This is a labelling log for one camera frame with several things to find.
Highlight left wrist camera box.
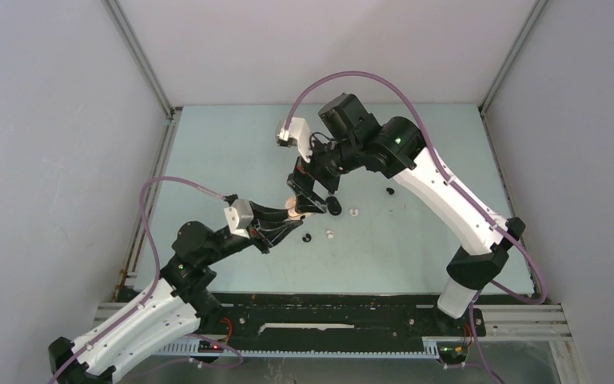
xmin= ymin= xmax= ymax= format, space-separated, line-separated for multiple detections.
xmin=223 ymin=199 xmax=254 ymax=239

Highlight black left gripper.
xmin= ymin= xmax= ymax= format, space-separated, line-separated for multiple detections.
xmin=202 ymin=200 xmax=304 ymax=265

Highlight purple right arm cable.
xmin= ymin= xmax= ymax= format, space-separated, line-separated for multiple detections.
xmin=284 ymin=70 xmax=548 ymax=306

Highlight aluminium frame post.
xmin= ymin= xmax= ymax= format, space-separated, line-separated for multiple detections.
xmin=102 ymin=1 xmax=181 ymax=302
xmin=479 ymin=0 xmax=550 ymax=118

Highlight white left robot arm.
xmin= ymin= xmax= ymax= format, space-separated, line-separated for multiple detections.
xmin=48 ymin=198 xmax=306 ymax=383

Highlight pink square earbud case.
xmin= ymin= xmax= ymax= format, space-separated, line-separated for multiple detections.
xmin=285 ymin=197 xmax=312 ymax=221

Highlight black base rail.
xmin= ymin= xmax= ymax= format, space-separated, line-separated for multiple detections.
xmin=197 ymin=293 xmax=568 ymax=357

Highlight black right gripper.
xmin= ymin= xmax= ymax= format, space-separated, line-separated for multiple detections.
xmin=287 ymin=130 xmax=362 ymax=214

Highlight black oval earbud case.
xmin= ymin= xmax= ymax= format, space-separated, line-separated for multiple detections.
xmin=325 ymin=196 xmax=342 ymax=216

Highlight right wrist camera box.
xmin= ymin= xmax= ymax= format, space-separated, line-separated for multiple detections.
xmin=275 ymin=117 xmax=313 ymax=163

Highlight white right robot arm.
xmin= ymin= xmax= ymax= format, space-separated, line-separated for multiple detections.
xmin=275 ymin=94 xmax=526 ymax=334

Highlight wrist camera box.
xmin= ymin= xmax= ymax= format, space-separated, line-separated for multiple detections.
xmin=223 ymin=199 xmax=254 ymax=239
xmin=275 ymin=117 xmax=313 ymax=163

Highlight aluminium frame post right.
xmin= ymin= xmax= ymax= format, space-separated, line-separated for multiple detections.
xmin=479 ymin=0 xmax=550 ymax=118

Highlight aluminium frame post left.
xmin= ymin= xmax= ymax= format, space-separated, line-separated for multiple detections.
xmin=102 ymin=1 xmax=181 ymax=302

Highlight white cable duct strip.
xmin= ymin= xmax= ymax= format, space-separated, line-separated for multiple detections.
xmin=164 ymin=338 xmax=441 ymax=360

